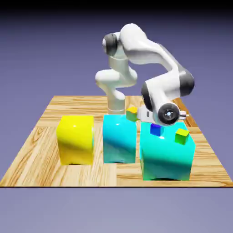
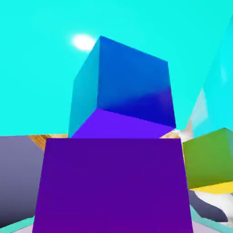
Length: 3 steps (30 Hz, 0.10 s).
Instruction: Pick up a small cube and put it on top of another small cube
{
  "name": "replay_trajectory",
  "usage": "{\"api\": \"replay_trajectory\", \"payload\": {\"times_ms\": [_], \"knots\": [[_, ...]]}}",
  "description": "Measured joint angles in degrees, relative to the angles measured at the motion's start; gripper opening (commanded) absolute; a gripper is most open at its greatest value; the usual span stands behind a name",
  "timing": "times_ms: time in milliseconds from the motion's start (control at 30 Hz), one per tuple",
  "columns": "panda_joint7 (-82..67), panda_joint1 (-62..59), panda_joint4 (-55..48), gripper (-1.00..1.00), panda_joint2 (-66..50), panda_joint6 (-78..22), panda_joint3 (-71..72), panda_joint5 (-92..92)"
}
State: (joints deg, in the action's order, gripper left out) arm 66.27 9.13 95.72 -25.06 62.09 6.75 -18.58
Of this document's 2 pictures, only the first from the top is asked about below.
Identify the small blue cube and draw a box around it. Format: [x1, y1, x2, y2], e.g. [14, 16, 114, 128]
[150, 123, 163, 137]

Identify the large cyan box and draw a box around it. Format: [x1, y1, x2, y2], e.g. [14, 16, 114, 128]
[102, 114, 137, 164]

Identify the large yellow box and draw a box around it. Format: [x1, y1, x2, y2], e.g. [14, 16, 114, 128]
[56, 115, 95, 166]

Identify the small green cube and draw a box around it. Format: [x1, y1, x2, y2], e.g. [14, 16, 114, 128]
[174, 128, 190, 146]

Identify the small yellow cube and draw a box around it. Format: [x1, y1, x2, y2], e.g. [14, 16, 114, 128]
[126, 106, 139, 122]

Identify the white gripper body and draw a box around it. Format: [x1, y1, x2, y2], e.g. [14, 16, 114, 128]
[137, 106, 156, 124]

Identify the large turquoise box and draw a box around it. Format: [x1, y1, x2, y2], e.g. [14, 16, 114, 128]
[139, 121, 197, 182]

